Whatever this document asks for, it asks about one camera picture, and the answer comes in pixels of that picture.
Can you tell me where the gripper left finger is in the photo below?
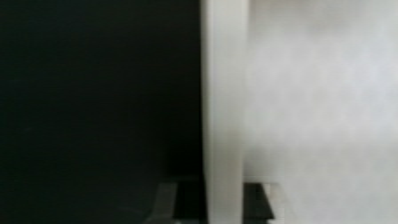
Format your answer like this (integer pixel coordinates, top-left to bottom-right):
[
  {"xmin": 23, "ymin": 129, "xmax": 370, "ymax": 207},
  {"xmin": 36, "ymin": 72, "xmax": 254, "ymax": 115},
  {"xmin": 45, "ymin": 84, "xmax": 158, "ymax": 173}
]
[{"xmin": 148, "ymin": 183, "xmax": 178, "ymax": 224}]

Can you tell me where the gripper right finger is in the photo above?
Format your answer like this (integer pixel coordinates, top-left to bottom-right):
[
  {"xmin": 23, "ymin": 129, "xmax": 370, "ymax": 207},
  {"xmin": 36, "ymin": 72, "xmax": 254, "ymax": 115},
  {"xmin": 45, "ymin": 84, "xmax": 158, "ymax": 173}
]
[{"xmin": 244, "ymin": 183, "xmax": 274, "ymax": 224}]

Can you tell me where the white square desk top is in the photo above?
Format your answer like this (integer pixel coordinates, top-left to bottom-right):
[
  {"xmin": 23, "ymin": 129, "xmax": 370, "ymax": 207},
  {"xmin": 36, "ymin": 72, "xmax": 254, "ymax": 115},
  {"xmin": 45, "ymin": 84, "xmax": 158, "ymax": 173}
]
[{"xmin": 201, "ymin": 0, "xmax": 398, "ymax": 224}]

